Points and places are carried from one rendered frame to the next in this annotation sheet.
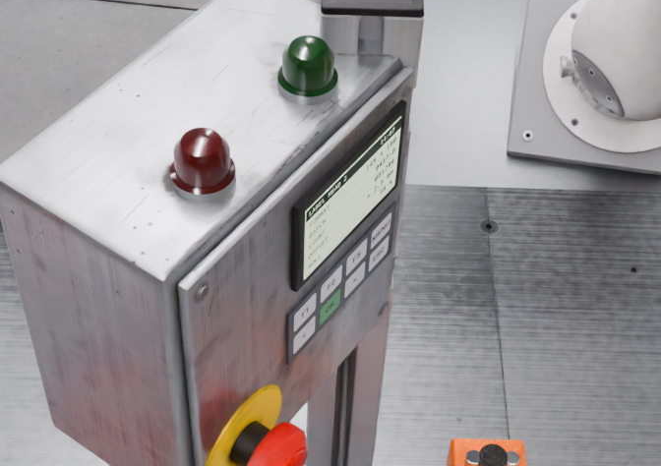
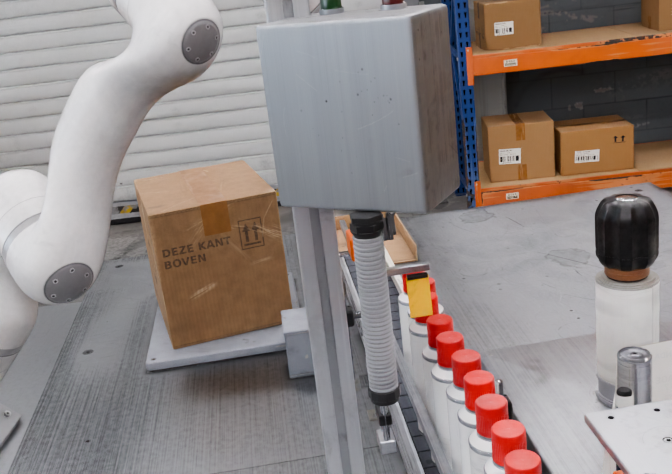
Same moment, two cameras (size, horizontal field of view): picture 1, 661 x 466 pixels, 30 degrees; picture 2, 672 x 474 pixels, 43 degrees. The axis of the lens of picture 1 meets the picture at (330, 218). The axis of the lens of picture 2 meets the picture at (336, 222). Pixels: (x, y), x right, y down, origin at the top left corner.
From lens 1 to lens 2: 1.06 m
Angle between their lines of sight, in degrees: 79
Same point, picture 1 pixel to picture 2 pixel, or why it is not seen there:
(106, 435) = (442, 167)
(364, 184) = not seen: hidden behind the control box
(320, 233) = not seen: hidden behind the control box
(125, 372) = (444, 91)
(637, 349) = (151, 434)
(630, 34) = (82, 222)
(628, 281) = (97, 442)
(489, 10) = not seen: outside the picture
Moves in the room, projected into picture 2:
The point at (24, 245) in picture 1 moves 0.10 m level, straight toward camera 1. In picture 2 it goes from (420, 50) to (508, 34)
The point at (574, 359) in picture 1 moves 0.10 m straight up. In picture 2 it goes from (157, 455) to (145, 398)
